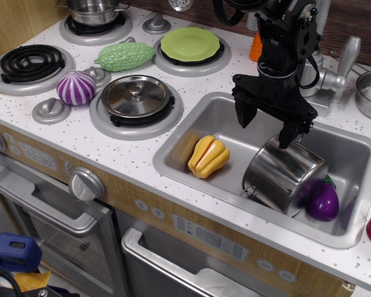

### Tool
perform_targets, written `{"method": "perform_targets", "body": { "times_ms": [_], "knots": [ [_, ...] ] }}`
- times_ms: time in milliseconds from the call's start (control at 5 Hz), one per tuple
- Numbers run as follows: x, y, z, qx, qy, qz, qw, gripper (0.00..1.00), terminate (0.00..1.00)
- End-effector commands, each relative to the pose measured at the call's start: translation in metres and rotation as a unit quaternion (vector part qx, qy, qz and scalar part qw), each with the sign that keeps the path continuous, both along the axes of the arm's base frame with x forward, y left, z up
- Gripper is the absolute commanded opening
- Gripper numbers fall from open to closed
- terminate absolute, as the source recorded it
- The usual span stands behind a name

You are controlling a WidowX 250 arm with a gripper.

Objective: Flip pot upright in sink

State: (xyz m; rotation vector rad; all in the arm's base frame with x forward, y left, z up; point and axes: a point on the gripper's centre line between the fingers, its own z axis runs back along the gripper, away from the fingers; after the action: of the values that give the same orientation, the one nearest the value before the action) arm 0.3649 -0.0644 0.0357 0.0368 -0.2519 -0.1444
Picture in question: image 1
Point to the purple toy eggplant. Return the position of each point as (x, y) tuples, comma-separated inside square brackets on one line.
[(324, 205)]

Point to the silver stove knob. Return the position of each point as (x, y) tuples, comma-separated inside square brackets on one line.
[(156, 25), (102, 77), (50, 111)]

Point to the silver oven dial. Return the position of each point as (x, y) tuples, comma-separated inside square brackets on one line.
[(84, 185)]

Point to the black coil burner left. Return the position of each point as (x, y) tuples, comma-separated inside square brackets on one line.
[(31, 63)]

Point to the silver stove knob middle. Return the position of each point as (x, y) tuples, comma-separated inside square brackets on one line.
[(102, 77)]

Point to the perforated steel ladle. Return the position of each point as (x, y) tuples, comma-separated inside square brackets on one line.
[(181, 5)]

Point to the orange toy carrot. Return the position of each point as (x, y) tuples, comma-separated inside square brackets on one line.
[(256, 48)]

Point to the silver sink basin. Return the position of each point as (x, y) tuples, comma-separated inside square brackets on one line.
[(348, 156)]

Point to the silver toy faucet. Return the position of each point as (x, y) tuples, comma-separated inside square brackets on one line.
[(322, 94)]

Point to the dishwasher door with handle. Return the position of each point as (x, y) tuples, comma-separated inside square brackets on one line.
[(184, 272)]

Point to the oven door with handle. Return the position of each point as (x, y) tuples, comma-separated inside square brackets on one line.
[(77, 238)]

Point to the silver stove knob front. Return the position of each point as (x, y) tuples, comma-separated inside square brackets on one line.
[(50, 111)]

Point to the green toy bitter gourd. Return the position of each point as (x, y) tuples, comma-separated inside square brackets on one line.
[(124, 56)]

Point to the purple striped toy onion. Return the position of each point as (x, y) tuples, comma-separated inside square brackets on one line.
[(76, 88)]

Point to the silver stove knob back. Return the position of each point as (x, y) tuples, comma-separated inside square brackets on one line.
[(156, 25)]

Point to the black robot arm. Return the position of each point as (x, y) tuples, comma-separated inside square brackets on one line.
[(289, 36)]

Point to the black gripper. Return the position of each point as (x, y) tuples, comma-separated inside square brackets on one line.
[(280, 98)]

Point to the yellow toy squash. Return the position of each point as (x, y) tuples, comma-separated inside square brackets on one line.
[(209, 155)]

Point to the steel pot lid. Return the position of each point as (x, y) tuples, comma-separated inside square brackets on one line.
[(135, 96)]

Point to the steel pot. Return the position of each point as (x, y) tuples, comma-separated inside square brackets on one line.
[(284, 179), (94, 13)]

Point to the green plastic plate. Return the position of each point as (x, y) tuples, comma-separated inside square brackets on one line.
[(190, 44)]

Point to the blue clamp tool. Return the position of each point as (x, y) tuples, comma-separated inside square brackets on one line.
[(19, 253)]

